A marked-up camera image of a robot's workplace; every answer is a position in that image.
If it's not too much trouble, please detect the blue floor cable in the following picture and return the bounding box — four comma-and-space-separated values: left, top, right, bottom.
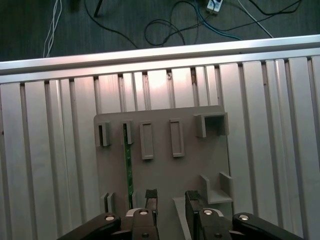
193, 0, 242, 41

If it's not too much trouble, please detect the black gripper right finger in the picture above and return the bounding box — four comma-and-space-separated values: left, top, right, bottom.
184, 190, 305, 240

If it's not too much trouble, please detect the green RAM stick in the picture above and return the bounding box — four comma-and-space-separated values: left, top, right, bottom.
123, 123, 136, 210

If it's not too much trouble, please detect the black furniture leg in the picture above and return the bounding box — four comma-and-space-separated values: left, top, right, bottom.
93, 0, 106, 19

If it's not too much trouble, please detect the grey plastic parts rack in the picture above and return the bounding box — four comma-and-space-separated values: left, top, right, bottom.
93, 104, 235, 240

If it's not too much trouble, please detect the thin white floor cable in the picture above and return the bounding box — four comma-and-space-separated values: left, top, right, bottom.
42, 0, 59, 58
46, 0, 63, 59

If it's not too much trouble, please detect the black looped floor cable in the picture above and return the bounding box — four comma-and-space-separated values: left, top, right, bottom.
143, 0, 202, 47

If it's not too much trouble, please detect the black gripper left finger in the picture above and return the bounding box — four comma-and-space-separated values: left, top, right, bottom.
56, 187, 159, 240

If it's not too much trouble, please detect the thick white floor cable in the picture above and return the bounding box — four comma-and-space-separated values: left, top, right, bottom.
236, 0, 275, 39

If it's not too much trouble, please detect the white power strip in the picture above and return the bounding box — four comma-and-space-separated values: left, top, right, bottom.
205, 0, 225, 15

